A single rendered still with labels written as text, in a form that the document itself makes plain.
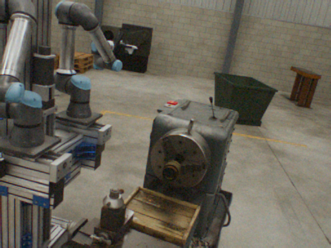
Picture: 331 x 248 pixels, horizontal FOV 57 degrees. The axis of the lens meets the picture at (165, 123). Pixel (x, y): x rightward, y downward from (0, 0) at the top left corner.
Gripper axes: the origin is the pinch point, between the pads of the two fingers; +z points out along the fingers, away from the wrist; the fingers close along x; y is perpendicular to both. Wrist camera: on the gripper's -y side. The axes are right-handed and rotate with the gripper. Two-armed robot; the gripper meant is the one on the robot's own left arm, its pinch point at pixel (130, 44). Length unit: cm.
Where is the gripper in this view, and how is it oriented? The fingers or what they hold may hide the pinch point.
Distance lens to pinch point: 237.4
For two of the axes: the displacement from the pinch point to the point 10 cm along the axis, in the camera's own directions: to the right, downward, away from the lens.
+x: 7.9, 4.2, -4.5
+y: -2.6, 8.9, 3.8
